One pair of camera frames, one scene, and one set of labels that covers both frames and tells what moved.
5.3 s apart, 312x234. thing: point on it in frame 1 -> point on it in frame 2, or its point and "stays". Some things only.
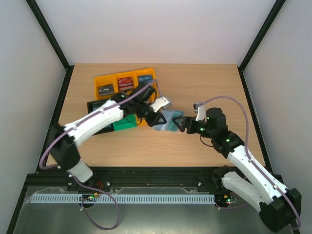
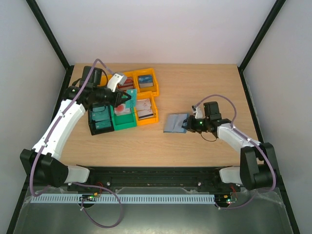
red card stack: (126, 83) stays
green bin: (129, 121) stays
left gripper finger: (163, 118) -> (122, 96)
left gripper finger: (154, 122) -> (121, 98)
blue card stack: (145, 80) stays
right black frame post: (270, 18) stays
